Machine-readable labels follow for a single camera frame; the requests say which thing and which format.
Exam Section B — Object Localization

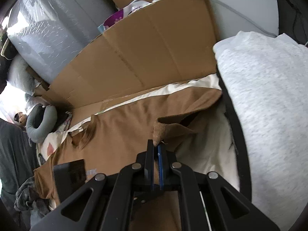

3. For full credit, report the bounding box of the grey camouflage jacket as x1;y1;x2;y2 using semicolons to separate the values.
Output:
14;176;50;215

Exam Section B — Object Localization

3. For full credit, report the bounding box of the brown graphic t-shirt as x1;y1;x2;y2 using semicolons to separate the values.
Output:
33;86;223;231

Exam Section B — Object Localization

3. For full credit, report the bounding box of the black folded garment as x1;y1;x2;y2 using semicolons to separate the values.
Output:
217;70;252;201

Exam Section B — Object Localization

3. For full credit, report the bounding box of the dark green pillow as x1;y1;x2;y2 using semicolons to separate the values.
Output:
1;120;39;205

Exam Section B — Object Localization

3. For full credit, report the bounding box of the cream bear print bedsheet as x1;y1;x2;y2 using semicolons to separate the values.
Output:
35;73;241;212

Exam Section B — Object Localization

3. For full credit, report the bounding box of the grey neck pillow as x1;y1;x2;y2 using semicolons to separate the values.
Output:
26;104;57;143

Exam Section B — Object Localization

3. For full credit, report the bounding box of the small teddy bear toy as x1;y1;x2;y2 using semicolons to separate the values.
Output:
14;112;28;127

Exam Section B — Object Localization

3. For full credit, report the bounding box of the white pillow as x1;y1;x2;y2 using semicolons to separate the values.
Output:
7;54;37;96

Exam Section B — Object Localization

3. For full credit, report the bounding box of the white folded towel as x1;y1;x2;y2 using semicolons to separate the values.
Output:
213;31;307;230

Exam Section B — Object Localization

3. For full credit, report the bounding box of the grey wrapped mattress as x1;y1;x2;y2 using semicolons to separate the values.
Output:
7;0;116;84

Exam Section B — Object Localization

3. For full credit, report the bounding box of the brown cardboard sheet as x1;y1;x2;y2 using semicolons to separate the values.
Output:
41;0;217;121

